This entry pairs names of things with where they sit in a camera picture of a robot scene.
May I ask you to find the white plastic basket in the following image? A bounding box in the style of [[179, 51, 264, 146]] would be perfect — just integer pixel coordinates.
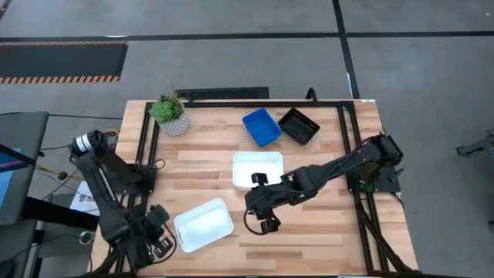
[[232, 151, 286, 192], [172, 197, 235, 254]]

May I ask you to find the green succulent plant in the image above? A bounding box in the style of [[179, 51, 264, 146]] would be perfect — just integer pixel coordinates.
[[147, 83, 186, 126]]

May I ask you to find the white triangle-patterned plant pot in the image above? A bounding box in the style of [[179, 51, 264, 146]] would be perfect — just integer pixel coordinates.
[[158, 110, 191, 137]]

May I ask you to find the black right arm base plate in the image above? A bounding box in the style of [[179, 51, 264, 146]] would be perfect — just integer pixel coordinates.
[[344, 161, 402, 195]]

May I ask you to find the white printed paper sheet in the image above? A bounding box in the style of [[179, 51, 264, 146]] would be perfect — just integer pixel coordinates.
[[69, 179, 102, 218]]

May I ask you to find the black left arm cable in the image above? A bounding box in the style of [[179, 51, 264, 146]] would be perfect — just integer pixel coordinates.
[[161, 222, 178, 264]]

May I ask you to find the black hazard-striped floor mat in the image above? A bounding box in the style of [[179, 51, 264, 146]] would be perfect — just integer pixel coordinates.
[[0, 40, 129, 85]]

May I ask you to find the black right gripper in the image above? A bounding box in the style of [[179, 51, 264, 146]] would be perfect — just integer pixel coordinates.
[[244, 183, 289, 236]]

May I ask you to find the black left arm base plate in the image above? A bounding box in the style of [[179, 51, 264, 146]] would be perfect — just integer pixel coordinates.
[[115, 164, 157, 196]]

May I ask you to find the black floor vent grille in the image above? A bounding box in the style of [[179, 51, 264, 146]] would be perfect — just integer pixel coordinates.
[[174, 86, 271, 101]]

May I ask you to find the black aluminium table frame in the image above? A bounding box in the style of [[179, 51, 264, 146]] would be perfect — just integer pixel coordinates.
[[90, 99, 421, 277]]

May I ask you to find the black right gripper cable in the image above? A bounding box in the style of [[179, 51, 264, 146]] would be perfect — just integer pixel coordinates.
[[242, 209, 268, 237]]

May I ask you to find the grey tripod leg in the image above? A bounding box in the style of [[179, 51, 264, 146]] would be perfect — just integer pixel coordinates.
[[455, 130, 494, 158]]

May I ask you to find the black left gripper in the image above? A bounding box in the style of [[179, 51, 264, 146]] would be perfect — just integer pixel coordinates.
[[130, 203, 175, 259]]

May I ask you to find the yellow floor cable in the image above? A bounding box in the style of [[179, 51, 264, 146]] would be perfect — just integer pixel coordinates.
[[35, 164, 85, 183]]

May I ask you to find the grey side desk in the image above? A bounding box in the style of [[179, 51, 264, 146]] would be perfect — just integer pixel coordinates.
[[0, 111, 50, 227]]

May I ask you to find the black plastic basket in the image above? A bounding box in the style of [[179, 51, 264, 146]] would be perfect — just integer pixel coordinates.
[[277, 120, 312, 147], [278, 107, 321, 144]]

